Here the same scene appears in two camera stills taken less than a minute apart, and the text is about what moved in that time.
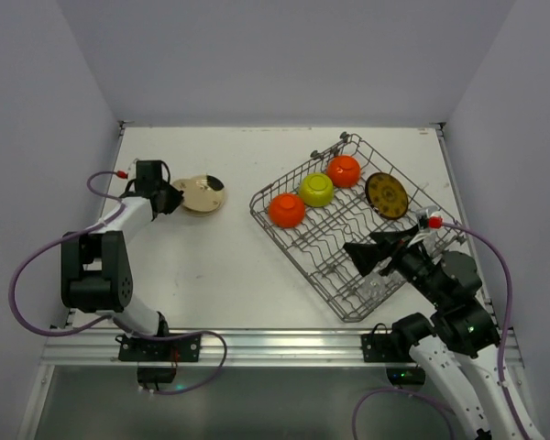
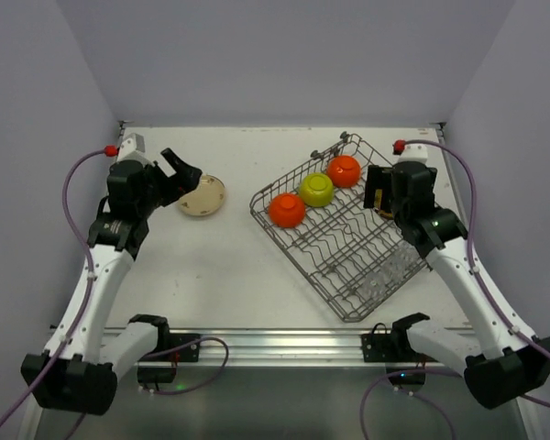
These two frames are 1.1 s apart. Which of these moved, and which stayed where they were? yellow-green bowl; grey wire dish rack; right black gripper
Moved: right black gripper
Stayed: yellow-green bowl; grey wire dish rack
